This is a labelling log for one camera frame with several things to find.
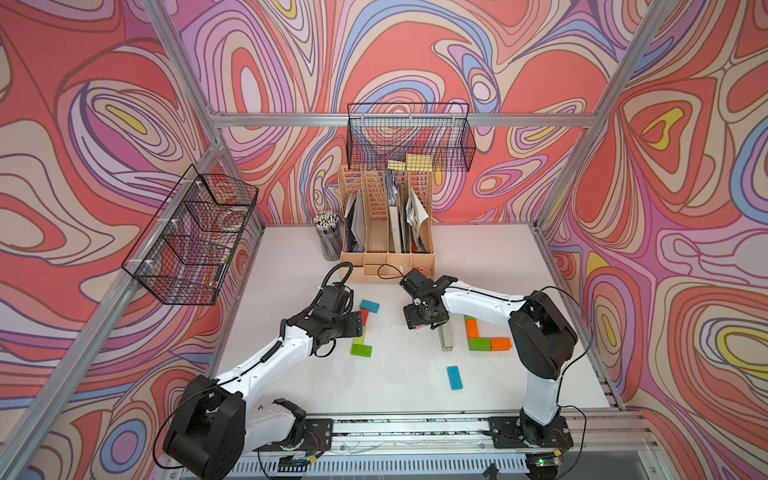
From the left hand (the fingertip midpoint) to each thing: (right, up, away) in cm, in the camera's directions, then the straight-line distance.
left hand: (356, 323), depth 86 cm
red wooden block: (+2, 0, +10) cm, 10 cm away
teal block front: (+28, -15, -3) cm, 32 cm away
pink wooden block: (+18, -1, -2) cm, 18 cm away
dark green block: (+37, -7, +3) cm, 38 cm away
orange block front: (+35, -3, +3) cm, 35 cm away
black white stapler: (+27, -5, +2) cm, 27 cm away
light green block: (+1, -6, +3) cm, 7 cm away
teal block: (+3, +3, +12) cm, 12 cm away
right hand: (+20, -2, +5) cm, 21 cm away
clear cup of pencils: (-9, +29, +10) cm, 32 cm away
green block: (+1, -9, +2) cm, 9 cm away
